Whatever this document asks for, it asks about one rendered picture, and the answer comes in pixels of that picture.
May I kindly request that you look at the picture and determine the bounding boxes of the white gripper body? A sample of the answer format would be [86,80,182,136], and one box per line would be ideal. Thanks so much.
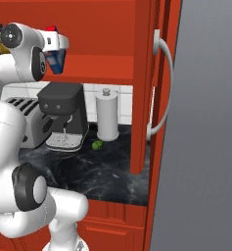
[52,31,70,53]

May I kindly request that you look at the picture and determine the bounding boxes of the black coffee machine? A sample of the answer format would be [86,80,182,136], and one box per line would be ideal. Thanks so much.
[36,81,90,153]

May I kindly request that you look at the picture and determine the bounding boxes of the white paper towel roll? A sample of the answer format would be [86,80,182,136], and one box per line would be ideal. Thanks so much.
[94,87,120,142]

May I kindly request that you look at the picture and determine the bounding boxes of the silver toaster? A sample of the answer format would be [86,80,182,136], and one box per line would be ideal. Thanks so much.
[4,96,54,150]

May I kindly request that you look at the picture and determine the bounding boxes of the red cabinet door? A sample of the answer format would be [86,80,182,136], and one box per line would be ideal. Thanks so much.
[129,0,162,176]

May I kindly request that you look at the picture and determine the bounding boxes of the green lime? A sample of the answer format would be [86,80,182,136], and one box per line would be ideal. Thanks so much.
[91,139,105,152]

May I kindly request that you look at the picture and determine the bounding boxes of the red fridge side panel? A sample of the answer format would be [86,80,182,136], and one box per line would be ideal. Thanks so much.
[142,0,183,251]

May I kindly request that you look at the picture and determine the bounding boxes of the grey fridge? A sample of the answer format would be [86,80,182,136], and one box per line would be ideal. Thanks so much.
[149,0,232,251]

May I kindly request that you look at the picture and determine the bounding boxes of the red base cabinet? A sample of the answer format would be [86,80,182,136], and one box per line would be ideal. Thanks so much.
[0,195,149,251]

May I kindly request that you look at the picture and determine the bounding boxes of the red drawer front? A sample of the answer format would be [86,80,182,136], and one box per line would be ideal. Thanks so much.
[75,219,146,251]

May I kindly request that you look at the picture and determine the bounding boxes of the red wall cabinet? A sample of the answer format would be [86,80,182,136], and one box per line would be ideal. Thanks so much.
[0,0,137,86]

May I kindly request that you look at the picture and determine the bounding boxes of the white curved fridge handle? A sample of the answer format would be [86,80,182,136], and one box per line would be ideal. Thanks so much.
[146,28,174,142]

